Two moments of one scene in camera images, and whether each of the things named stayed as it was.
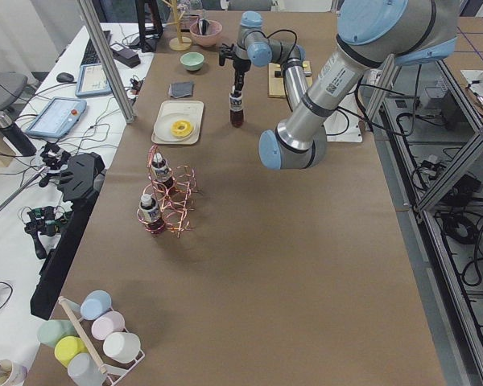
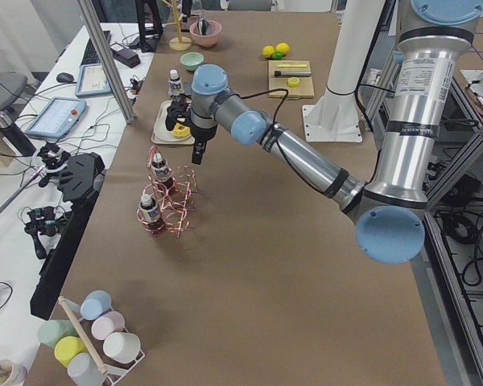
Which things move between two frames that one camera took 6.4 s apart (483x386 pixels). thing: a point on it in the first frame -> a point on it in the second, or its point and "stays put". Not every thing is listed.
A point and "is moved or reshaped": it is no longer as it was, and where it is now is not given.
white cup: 121,346 stays put
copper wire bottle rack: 166,200 stays put
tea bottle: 237,109 is moved or reshaped
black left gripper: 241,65 -> 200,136
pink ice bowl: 211,38 stays put
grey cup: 83,369 stays put
